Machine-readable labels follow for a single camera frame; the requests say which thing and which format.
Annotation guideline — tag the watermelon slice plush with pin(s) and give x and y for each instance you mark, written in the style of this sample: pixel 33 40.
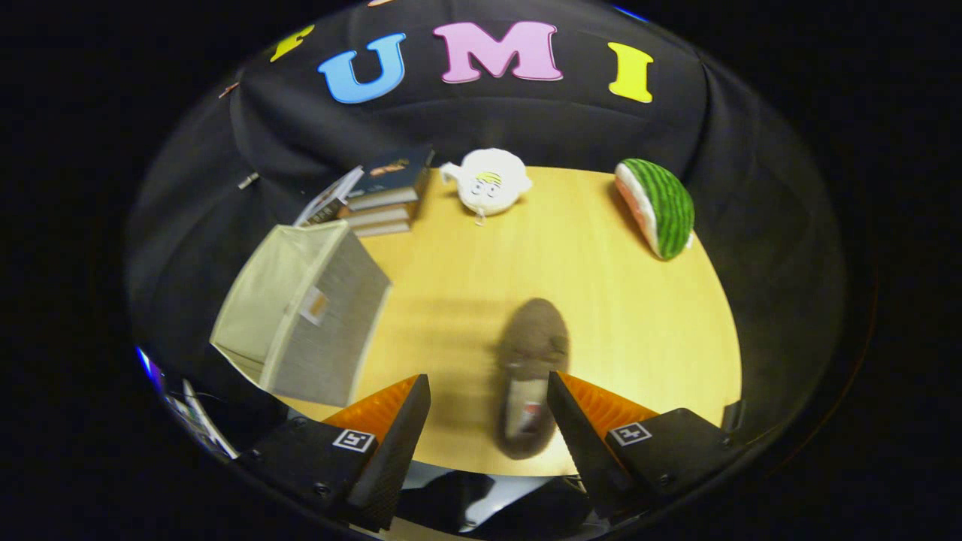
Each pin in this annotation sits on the watermelon slice plush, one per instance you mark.
pixel 665 207

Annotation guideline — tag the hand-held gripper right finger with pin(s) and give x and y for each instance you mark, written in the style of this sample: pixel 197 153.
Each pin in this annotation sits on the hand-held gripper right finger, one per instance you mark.
pixel 579 443

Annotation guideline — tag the grey fabric storage box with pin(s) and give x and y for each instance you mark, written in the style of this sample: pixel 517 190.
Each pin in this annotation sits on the grey fabric storage box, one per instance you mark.
pixel 338 330

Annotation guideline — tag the copper clip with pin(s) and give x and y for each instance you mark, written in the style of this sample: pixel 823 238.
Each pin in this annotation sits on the copper clip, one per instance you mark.
pixel 228 90

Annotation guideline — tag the black backdrop cloth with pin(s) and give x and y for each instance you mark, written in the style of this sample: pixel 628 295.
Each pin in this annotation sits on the black backdrop cloth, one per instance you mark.
pixel 526 124

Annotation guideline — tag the silver clip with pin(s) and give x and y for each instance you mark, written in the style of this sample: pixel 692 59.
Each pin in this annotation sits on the silver clip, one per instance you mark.
pixel 248 180

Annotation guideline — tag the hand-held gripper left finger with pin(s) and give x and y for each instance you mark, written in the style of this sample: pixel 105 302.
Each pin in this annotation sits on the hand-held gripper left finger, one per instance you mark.
pixel 394 451

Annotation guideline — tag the brown fuzzy shoe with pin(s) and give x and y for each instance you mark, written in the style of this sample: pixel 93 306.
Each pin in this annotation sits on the brown fuzzy shoe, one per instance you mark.
pixel 530 338

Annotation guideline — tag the lit computer screen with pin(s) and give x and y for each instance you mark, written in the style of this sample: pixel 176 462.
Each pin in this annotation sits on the lit computer screen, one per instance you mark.
pixel 147 366

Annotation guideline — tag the white plush toy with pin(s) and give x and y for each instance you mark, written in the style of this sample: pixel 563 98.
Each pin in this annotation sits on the white plush toy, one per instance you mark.
pixel 488 180

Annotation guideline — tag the dark cover book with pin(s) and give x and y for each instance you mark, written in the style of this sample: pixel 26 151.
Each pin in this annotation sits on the dark cover book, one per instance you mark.
pixel 391 176

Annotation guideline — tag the brown cover book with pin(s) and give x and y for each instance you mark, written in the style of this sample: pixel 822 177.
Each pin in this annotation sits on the brown cover book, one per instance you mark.
pixel 379 218
pixel 383 229

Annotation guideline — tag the white cover book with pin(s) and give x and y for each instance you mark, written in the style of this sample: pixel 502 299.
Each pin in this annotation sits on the white cover book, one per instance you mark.
pixel 327 201

